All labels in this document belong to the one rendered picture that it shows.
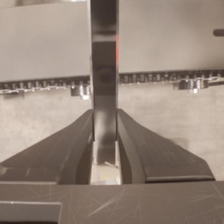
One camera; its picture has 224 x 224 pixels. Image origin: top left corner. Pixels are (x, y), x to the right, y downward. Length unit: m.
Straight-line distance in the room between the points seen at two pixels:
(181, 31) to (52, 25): 0.15
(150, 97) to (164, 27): 1.19
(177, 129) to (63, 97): 0.84
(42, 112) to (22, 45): 1.23
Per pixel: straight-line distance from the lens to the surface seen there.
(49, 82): 0.49
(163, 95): 1.46
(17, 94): 1.53
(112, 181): 1.25
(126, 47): 0.25
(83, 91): 0.52
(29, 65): 0.26
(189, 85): 0.56
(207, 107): 1.58
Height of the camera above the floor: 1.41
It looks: 86 degrees down
